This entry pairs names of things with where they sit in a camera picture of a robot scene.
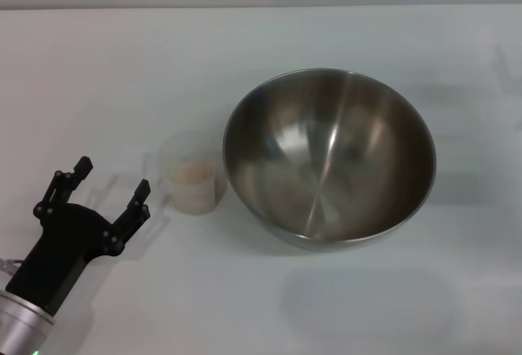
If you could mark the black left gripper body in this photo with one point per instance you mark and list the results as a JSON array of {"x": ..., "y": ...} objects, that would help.
[{"x": 61, "y": 249}]

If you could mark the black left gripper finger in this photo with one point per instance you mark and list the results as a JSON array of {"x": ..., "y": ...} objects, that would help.
[
  {"x": 130, "y": 220},
  {"x": 61, "y": 187}
]

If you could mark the large stainless steel bowl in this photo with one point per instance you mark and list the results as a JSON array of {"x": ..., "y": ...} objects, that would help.
[{"x": 330, "y": 155}]

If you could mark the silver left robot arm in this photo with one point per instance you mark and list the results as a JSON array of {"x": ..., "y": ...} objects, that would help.
[{"x": 20, "y": 324}]

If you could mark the clear plastic measuring cup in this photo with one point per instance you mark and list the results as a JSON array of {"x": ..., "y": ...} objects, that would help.
[{"x": 195, "y": 200}]

